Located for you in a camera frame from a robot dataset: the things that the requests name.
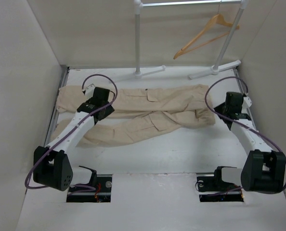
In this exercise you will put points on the white clothes rack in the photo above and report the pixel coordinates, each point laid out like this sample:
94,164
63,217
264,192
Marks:
149,34

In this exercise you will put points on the wooden clothes hanger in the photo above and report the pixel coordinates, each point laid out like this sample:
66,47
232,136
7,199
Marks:
199,31

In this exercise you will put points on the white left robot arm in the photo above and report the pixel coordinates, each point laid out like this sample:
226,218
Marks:
52,167

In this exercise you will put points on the left aluminium table rail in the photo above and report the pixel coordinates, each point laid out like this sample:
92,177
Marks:
54,114

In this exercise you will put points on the right aluminium table rail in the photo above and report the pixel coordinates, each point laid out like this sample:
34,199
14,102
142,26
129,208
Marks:
243,90

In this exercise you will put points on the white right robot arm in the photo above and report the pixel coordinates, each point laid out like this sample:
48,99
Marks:
264,168

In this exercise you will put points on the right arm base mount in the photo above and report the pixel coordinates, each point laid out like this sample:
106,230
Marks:
212,189

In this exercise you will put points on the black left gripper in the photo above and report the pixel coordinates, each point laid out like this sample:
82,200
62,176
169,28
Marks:
109,110

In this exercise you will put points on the beige cargo trousers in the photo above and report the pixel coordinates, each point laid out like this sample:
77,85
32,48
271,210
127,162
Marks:
148,113

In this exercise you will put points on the aluminium table rail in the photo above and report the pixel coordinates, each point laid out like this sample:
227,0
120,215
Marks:
243,90
54,114

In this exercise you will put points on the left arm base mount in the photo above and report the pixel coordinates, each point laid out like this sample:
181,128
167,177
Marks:
99,191

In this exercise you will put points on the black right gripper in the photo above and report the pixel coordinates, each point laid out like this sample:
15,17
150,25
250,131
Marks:
219,107

